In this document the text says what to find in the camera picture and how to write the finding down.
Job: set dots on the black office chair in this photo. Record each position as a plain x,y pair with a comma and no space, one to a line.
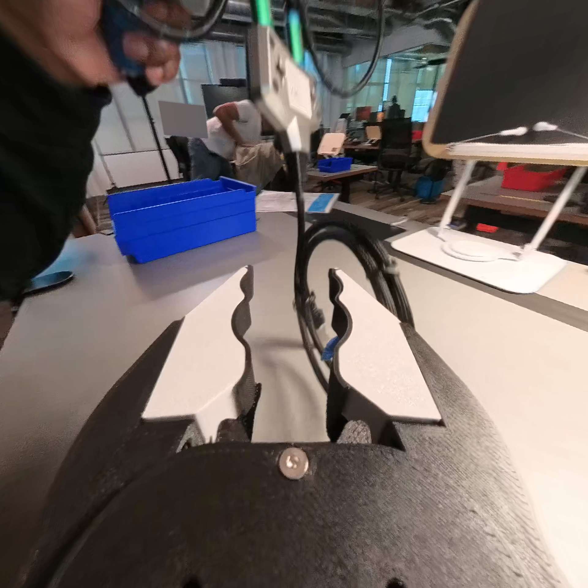
395,147

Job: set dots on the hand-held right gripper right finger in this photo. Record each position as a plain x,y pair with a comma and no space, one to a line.
386,367

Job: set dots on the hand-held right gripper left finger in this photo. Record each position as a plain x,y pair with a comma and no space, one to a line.
197,363

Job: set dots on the white tablet stand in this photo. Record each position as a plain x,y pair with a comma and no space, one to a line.
505,271

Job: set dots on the blue oval pad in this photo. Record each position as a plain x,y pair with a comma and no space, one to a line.
50,282

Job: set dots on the blue plastic bin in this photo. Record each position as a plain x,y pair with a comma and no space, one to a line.
183,225
335,165

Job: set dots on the black monitor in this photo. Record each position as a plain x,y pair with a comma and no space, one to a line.
225,101

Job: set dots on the red plastic bin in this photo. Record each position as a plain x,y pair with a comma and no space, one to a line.
533,177

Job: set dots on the blue bag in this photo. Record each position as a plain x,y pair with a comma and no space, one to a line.
432,190

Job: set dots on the background desk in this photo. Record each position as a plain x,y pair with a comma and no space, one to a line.
340,177

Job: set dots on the person's left hand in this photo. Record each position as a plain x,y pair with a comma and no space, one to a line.
59,36

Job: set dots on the printed paper sheet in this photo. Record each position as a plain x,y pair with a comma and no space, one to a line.
275,202

